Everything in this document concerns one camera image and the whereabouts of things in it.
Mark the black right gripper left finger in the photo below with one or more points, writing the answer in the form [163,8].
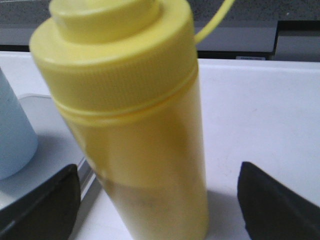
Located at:
[48,212]

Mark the yellow squeeze bottle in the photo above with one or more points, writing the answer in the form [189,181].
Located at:
[124,75]

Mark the light blue plastic cup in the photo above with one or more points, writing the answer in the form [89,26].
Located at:
[18,140]

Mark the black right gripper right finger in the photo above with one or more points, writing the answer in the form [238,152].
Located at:
[271,211]

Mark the silver digital kitchen scale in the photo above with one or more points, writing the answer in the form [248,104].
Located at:
[56,149]

